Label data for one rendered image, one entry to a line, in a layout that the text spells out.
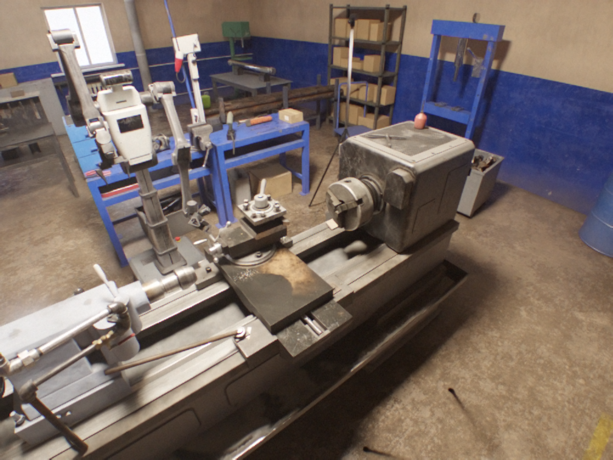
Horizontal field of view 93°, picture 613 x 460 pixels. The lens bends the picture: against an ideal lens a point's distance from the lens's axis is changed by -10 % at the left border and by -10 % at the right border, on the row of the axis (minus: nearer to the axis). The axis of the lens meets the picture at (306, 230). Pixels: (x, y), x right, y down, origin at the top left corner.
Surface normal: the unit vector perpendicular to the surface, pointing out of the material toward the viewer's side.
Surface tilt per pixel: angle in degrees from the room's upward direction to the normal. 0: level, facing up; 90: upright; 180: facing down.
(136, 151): 90
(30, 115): 90
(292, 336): 0
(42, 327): 0
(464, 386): 0
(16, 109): 90
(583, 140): 90
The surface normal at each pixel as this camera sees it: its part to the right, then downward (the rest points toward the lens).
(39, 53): 0.61, 0.47
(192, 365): 0.00, -0.81
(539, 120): -0.79, 0.36
